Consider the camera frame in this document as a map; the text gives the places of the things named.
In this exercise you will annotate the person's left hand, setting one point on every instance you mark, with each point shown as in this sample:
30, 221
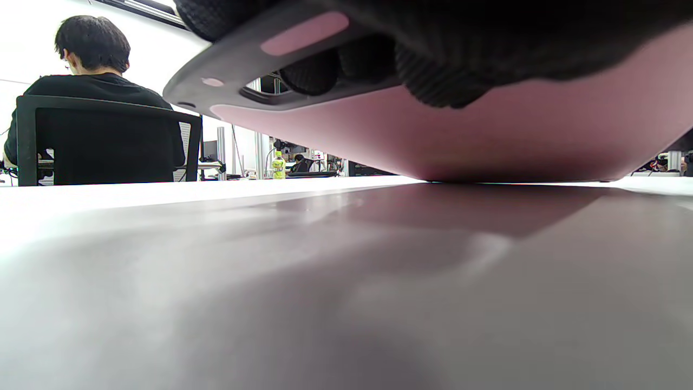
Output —
514, 38

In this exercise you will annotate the pink cutting board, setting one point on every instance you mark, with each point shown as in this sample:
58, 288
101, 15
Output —
487, 141

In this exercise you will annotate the yellow drink bottle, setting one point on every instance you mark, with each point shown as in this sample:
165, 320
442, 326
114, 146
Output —
278, 168

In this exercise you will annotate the black office chair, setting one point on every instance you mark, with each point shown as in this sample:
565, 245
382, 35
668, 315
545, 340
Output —
32, 141

